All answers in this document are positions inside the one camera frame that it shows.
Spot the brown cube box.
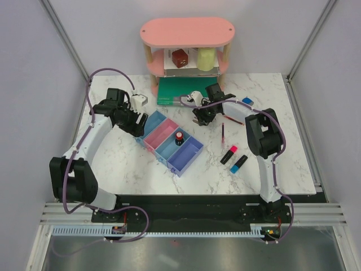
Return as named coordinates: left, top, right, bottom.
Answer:
left=171, top=49, right=188, bottom=68

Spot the pink three-tier shelf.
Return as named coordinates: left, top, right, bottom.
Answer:
left=140, top=17, right=235, bottom=96

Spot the four-compartment blue pink organizer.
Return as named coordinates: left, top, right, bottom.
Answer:
left=135, top=111, right=204, bottom=177

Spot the white cable duct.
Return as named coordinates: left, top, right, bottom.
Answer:
left=51, top=225, right=265, bottom=238

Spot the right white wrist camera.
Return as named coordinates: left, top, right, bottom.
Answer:
left=187, top=91, right=203, bottom=107

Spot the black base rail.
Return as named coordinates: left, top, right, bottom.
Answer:
left=92, top=193, right=326, bottom=228

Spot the blue grey eraser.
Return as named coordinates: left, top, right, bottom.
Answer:
left=242, top=97, right=254, bottom=106

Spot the dark red pink pen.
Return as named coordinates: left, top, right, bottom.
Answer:
left=221, top=123, right=225, bottom=148

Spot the pink black highlighter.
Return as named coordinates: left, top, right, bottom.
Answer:
left=220, top=146, right=237, bottom=165

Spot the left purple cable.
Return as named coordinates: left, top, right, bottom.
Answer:
left=51, top=67, right=149, bottom=257

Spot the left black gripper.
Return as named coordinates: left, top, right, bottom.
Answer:
left=116, top=102, right=148, bottom=138

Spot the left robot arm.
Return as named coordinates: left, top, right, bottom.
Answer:
left=49, top=88, right=148, bottom=222

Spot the green box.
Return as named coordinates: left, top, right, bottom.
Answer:
left=157, top=77, right=217, bottom=106

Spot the pale yellow cup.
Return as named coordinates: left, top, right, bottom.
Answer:
left=197, top=47, right=215, bottom=71

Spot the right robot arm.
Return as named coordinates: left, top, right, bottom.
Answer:
left=187, top=83, right=285, bottom=222

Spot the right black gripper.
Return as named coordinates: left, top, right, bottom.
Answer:
left=192, top=100, right=218, bottom=126

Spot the blue black highlighter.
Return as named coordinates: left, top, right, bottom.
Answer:
left=230, top=155, right=248, bottom=174

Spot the red orange-tip pen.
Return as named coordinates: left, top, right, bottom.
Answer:
left=223, top=115, right=245, bottom=126

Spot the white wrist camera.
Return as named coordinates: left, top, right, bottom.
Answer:
left=130, top=94, right=148, bottom=113
left=187, top=91, right=203, bottom=107

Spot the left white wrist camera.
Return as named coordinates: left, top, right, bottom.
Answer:
left=130, top=94, right=148, bottom=113

